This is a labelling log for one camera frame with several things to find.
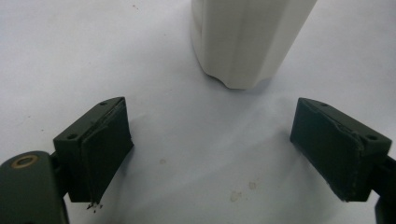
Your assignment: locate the white bottle with blue pump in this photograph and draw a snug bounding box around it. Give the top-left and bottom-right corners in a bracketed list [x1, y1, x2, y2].
[190, 0, 318, 91]

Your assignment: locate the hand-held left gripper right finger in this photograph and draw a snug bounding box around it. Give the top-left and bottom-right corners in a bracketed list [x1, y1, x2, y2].
[290, 97, 393, 203]

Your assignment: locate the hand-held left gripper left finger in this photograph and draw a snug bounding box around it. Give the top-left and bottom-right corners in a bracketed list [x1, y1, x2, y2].
[52, 96, 134, 204]

